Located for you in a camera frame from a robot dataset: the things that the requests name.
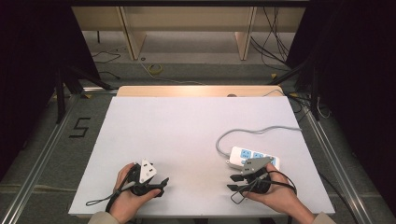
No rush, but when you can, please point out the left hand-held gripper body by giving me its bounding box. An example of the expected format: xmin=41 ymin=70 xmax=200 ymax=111
xmin=125 ymin=158 xmax=161 ymax=197

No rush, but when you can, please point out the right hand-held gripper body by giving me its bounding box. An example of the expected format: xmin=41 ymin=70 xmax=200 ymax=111
xmin=240 ymin=156 xmax=275 ymax=194

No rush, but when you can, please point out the white power strip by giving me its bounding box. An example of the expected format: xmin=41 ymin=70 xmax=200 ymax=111
xmin=225 ymin=146 xmax=281 ymax=172

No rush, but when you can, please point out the person's left hand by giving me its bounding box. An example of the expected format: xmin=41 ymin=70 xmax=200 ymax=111
xmin=108 ymin=162 xmax=163 ymax=224

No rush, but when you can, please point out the person's right hand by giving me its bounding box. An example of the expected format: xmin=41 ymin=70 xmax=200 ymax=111
xmin=243 ymin=162 xmax=301 ymax=217

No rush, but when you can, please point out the white table mat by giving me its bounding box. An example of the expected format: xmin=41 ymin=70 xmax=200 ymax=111
xmin=67 ymin=95 xmax=336 ymax=217

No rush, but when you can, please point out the wooden table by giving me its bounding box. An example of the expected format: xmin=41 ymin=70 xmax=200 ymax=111
xmin=116 ymin=85 xmax=285 ymax=98

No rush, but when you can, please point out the black metal stand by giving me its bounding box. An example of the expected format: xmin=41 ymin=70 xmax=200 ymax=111
xmin=53 ymin=60 xmax=114 ymax=125
xmin=266 ymin=57 xmax=322 ymax=121

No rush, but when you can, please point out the yellow tape roll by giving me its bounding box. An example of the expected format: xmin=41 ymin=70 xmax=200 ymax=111
xmin=147 ymin=63 xmax=163 ymax=76

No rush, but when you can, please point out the black curtain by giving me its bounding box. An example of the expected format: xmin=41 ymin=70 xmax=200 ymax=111
xmin=284 ymin=0 xmax=396 ymax=216
xmin=0 ymin=0 xmax=101 ymax=183

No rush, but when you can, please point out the wooden shelf unit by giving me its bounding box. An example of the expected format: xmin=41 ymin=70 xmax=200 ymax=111
xmin=71 ymin=5 xmax=308 ymax=62

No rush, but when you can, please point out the black left gripper strap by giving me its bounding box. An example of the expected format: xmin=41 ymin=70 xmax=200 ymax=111
xmin=85 ymin=163 xmax=138 ymax=214

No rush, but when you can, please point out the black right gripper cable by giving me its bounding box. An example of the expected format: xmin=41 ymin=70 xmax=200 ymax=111
xmin=230 ymin=169 xmax=298 ymax=205

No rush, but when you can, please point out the grey power strip cable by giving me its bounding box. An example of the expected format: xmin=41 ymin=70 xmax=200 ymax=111
xmin=215 ymin=125 xmax=303 ymax=159

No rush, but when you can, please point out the black floor cable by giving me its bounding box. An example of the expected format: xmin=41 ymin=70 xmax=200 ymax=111
xmin=91 ymin=50 xmax=122 ymax=65
xmin=317 ymin=170 xmax=361 ymax=224
xmin=98 ymin=70 xmax=121 ymax=81

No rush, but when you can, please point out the aluminium floor rail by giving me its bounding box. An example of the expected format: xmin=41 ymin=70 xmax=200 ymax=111
xmin=302 ymin=101 xmax=376 ymax=224
xmin=0 ymin=91 xmax=82 ymax=224

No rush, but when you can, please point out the thin grey cable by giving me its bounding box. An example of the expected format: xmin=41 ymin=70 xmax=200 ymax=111
xmin=262 ymin=89 xmax=285 ymax=98

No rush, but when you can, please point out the white floor cable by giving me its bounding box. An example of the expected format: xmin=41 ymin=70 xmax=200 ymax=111
xmin=137 ymin=59 xmax=204 ymax=86

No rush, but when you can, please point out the bundle of black cables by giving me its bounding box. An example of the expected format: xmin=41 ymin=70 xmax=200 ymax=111
xmin=249 ymin=6 xmax=291 ymax=69

